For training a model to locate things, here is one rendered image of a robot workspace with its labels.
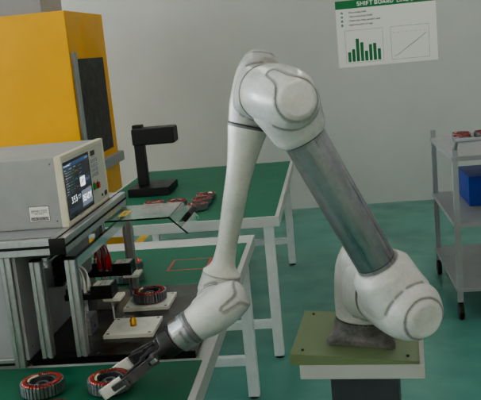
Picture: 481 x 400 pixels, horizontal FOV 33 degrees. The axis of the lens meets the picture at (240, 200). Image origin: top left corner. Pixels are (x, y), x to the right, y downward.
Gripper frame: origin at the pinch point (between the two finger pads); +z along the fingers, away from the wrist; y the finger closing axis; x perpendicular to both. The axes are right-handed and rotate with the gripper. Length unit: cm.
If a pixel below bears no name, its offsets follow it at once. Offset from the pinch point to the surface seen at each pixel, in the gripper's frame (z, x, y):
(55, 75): 45, -110, -398
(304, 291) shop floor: -20, 101, -302
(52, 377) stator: 13.1, -8.8, -3.8
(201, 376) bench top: -18.5, 13.2, -3.3
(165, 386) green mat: -10.9, 8.6, 1.2
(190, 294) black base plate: -14, 8, -68
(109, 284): -3.8, -15.2, -36.8
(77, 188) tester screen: -12, -44, -43
